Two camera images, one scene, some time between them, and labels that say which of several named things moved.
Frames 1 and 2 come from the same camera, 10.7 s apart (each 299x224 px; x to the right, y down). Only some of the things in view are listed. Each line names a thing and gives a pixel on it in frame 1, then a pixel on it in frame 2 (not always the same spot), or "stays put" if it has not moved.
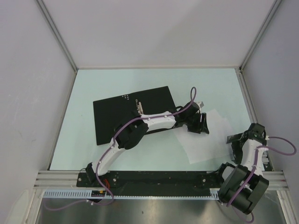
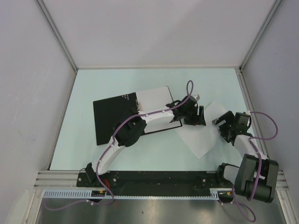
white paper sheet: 201,147 to 153,100
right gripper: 237,154 to 228,116
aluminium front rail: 276,179 stays put
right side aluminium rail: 251,110 stays put
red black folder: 110,112 stays put
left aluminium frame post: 46,13 stays put
